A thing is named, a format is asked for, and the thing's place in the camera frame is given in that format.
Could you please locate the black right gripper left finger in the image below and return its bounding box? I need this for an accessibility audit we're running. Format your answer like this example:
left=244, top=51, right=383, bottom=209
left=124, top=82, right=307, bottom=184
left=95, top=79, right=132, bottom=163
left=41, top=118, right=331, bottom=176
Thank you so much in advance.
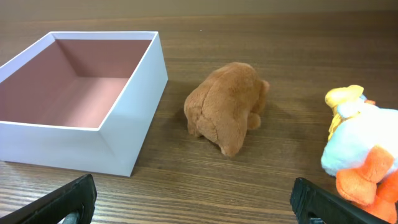
left=1, top=174, right=97, bottom=224

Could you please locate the white box pink interior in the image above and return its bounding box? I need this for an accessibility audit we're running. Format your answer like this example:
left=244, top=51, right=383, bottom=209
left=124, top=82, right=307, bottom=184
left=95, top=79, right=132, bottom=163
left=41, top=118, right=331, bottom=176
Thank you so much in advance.
left=1, top=31, right=168, bottom=176

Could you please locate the white orange plush duck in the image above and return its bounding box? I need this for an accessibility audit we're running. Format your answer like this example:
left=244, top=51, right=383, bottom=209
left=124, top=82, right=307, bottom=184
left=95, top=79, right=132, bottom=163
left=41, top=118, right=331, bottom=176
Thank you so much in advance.
left=321, top=85, right=397, bottom=223

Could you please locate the brown plush bear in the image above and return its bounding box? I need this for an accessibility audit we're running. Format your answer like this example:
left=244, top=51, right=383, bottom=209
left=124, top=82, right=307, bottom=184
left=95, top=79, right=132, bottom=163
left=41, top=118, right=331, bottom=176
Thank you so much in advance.
left=183, top=62, right=270, bottom=157

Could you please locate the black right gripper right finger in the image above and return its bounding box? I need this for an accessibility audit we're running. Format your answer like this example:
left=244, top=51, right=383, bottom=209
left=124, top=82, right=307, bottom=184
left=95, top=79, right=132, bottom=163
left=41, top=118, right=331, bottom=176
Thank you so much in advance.
left=290, top=177, right=389, bottom=224

